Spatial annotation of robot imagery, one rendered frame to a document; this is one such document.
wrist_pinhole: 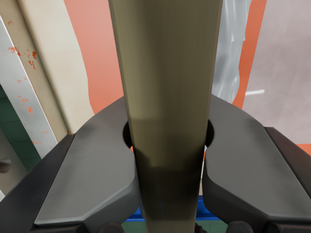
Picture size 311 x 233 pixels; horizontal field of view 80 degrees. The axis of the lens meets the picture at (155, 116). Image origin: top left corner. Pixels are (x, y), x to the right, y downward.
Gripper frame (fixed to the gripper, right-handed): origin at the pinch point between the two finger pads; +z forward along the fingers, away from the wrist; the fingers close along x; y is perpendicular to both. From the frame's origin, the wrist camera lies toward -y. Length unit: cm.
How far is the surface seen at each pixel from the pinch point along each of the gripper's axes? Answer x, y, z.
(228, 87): 8.8, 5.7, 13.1
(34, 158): -118, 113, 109
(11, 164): -22.5, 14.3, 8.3
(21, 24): -15.6, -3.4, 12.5
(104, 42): -7.0, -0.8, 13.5
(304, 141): 22.9, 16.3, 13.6
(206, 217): 6.9, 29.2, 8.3
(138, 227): -37, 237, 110
